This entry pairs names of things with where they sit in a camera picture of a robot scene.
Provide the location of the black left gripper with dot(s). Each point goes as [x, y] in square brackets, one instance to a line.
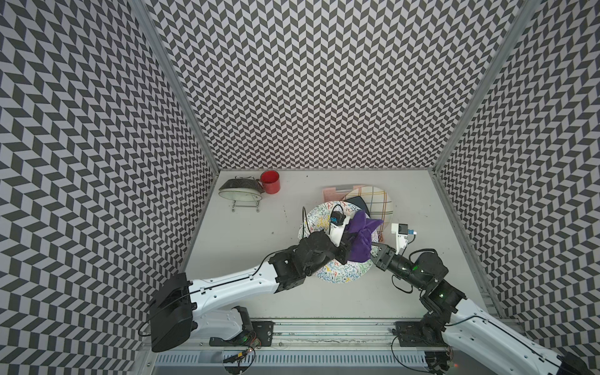
[343, 247]

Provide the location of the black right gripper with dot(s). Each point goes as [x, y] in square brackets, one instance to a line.
[378, 259]

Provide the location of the purple cloth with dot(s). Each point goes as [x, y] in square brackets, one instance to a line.
[360, 230]

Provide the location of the colourful squiggle pattern plate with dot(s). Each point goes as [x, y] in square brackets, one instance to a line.
[318, 219]

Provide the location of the plaid striped white plate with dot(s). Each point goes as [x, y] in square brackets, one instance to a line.
[379, 202]

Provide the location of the dark teal plate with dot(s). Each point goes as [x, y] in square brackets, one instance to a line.
[359, 202]

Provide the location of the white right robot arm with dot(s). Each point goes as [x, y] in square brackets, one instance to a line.
[465, 326]

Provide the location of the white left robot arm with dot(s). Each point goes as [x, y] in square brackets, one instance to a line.
[181, 308]

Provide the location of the cream floral plate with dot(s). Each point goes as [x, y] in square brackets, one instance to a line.
[241, 194]

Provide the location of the grey plate behind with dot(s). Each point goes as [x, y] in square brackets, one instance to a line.
[243, 182]

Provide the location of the pink perforated plastic basket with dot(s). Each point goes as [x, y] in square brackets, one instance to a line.
[338, 193]

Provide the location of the red plastic cup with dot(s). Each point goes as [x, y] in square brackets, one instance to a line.
[270, 181]

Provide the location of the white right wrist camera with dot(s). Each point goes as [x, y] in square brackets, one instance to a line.
[403, 236]

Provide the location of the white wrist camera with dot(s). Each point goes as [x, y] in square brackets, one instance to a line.
[403, 236]
[338, 223]

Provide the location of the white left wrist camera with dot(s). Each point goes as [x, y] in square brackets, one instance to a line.
[338, 223]

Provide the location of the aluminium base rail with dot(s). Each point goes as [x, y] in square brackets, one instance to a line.
[296, 346]

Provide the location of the chrome wire plate stand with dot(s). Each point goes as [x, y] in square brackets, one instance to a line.
[254, 205]

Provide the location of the aluminium corner post right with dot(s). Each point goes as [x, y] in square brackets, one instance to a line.
[517, 28]

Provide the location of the aluminium corner post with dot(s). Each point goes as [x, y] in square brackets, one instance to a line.
[517, 28]
[147, 27]

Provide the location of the aluminium corner post left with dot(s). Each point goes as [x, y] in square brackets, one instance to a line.
[147, 27]

